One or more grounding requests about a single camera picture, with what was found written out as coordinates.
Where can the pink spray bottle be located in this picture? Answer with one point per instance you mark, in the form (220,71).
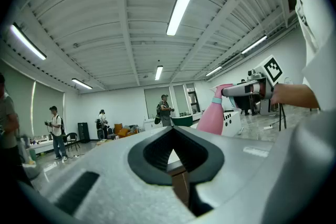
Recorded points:
(212,118)

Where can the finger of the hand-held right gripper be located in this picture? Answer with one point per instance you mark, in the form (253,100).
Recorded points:
(236,90)

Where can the white sideboard cabinet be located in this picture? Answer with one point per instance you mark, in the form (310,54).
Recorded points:
(152,124)

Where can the low white table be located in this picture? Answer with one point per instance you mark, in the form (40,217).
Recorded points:
(42,147)

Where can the person's white shirt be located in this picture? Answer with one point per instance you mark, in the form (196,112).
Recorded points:
(320,34)

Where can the white power strip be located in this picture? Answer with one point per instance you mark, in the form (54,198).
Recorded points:
(267,127)

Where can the black chair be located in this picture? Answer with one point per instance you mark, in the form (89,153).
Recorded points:
(72,136)

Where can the long ceiling light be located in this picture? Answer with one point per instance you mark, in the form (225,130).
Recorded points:
(82,83)
(254,44)
(158,73)
(27,40)
(183,2)
(214,70)

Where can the grey roller blind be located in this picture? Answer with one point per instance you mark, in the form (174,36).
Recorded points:
(15,102)
(180,99)
(48,107)
(155,102)

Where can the orange sofa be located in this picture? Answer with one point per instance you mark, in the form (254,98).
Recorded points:
(123,132)

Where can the black trolley speaker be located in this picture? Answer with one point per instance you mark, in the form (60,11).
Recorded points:
(100,133)

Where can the black tripod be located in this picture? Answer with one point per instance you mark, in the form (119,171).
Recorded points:
(282,115)

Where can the dark green tub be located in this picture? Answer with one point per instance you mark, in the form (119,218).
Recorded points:
(181,120)

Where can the person's right forearm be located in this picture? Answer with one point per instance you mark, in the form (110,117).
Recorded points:
(296,95)

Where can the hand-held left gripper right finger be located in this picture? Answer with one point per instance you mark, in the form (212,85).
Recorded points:
(231,165)

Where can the white cabinet with black knobs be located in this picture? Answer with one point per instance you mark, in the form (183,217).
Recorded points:
(232,123)

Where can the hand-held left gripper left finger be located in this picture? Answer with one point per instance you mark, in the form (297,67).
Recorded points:
(118,191)

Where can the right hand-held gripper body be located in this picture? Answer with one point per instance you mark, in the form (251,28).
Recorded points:
(265,91)

